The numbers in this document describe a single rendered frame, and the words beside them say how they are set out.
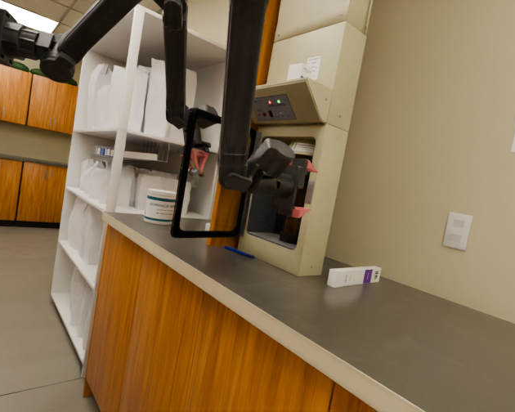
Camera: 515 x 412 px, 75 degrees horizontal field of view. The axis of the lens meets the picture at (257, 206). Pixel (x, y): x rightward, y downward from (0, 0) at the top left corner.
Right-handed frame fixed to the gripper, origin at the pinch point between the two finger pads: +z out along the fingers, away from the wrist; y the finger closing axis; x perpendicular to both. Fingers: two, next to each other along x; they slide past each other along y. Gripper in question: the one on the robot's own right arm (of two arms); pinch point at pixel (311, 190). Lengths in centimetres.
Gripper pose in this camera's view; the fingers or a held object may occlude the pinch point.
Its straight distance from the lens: 88.2
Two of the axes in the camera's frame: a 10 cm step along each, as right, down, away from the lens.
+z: 7.7, 0.8, 6.4
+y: 1.6, -9.8, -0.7
